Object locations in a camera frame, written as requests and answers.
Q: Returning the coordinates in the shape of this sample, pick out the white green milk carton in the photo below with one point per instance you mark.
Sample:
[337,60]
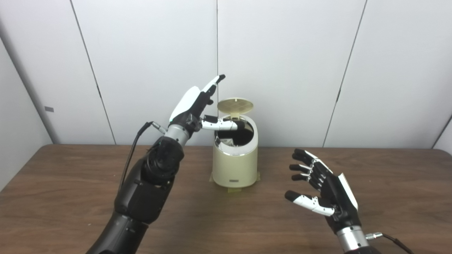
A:
[226,143]

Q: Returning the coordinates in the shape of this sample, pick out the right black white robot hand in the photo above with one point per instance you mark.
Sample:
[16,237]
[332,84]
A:
[339,201]

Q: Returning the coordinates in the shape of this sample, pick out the cream round bin lid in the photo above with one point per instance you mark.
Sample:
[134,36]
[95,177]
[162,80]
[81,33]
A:
[235,105]

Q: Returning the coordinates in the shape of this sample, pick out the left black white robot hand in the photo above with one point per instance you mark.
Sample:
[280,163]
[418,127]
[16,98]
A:
[189,107]

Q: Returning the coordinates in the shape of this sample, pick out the cream-colored round bin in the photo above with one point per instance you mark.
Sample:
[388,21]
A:
[235,169]

